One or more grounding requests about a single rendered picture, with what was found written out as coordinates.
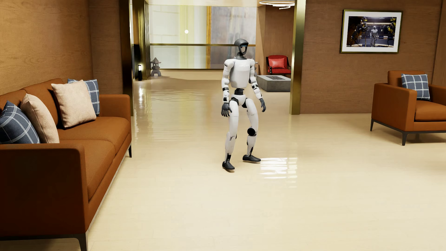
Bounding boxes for white right robot leg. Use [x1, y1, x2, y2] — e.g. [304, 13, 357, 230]
[222, 99, 240, 171]

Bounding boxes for white robot leg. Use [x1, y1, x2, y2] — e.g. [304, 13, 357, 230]
[222, 99, 240, 171]
[243, 99, 261, 163]

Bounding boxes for white left robot leg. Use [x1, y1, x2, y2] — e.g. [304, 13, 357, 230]
[243, 99, 261, 163]

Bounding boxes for grey low table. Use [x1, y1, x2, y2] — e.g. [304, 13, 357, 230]
[257, 75, 291, 92]

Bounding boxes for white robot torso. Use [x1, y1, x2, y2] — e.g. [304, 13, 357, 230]
[228, 57, 256, 106]

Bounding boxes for red armchair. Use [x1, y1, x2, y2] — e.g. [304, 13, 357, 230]
[266, 55, 292, 76]

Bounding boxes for gold pillar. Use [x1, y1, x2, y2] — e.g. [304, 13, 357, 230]
[289, 0, 307, 115]

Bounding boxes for black robot head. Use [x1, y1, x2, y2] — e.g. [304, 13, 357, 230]
[234, 39, 249, 60]

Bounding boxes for grey stone lantern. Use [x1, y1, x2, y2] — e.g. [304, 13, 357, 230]
[150, 57, 162, 77]

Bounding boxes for long brown sofa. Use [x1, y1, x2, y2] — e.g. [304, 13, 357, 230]
[0, 78, 132, 251]

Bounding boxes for framed robot picture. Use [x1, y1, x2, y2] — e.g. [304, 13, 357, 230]
[340, 9, 403, 54]

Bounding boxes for small navy plaid cushion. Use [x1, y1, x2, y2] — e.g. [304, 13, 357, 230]
[68, 79, 100, 116]

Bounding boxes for brown armchair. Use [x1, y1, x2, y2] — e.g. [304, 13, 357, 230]
[370, 71, 446, 146]

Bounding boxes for beige cushion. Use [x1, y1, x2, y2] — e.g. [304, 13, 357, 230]
[20, 93, 60, 144]
[51, 80, 97, 128]

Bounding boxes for navy plaid armchair cushion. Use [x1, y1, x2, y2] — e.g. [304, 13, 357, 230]
[401, 73, 431, 102]

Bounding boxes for large navy plaid cushion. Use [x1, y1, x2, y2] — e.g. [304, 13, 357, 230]
[0, 101, 40, 144]

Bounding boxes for ring ceiling light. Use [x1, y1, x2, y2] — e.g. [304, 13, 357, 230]
[259, 0, 295, 10]

